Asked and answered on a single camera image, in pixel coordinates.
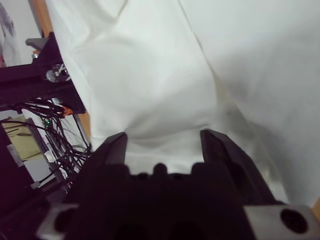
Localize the white T-shirt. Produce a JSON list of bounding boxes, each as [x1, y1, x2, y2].
[[44, 0, 320, 208]]

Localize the white block with dark post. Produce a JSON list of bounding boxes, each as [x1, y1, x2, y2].
[[0, 31, 87, 116]]

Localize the beige cardboard piece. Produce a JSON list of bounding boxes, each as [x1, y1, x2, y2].
[[3, 121, 45, 161]]

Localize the tangled black cables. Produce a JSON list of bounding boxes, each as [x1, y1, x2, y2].
[[0, 98, 94, 193]]

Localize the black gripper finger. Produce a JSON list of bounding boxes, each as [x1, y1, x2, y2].
[[199, 129, 277, 205], [82, 131, 129, 173]]

